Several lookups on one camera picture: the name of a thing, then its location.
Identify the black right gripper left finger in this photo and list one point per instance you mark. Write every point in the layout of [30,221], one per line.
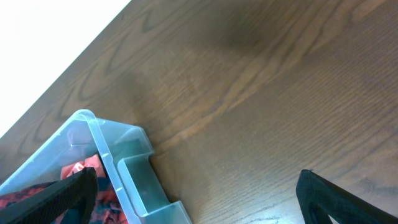
[77,192]

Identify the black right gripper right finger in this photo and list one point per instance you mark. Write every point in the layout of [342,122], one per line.
[321,201]

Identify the red navy plaid shirt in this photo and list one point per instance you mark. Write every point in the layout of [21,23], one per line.
[106,211]

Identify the salmon pink garment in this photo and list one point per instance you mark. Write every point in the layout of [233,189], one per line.
[93,161]

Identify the clear plastic storage bin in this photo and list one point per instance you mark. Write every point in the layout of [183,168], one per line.
[123,149]

